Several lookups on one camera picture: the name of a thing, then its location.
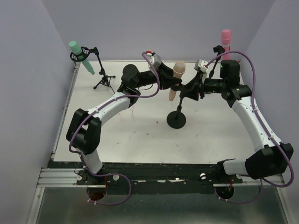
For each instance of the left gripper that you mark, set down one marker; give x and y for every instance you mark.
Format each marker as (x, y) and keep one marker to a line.
(162, 76)

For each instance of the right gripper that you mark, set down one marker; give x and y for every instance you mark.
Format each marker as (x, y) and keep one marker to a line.
(199, 86)

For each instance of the black round-base stand front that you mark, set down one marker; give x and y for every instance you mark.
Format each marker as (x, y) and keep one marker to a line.
(176, 119)

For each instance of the black tripod shock-mount stand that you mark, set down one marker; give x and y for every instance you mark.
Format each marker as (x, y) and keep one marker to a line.
(105, 79)

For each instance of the pink toy microphone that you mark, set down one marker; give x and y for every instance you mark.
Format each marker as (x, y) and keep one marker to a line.
(226, 39)

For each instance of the green toy microphone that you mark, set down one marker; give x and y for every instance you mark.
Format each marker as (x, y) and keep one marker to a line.
(79, 55)

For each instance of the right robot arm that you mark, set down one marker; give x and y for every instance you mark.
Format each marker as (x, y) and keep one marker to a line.
(271, 154)

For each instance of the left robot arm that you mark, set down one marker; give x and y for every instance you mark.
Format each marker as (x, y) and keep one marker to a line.
(85, 128)

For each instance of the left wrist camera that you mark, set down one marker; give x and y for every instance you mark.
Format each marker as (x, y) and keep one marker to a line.
(154, 59)

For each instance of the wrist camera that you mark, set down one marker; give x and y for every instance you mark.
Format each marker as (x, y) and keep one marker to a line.
(201, 66)
(154, 59)

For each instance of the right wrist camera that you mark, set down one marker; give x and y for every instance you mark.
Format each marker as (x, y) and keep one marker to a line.
(201, 66)

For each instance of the black front mounting rail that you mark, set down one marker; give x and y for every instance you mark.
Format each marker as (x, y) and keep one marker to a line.
(151, 178)

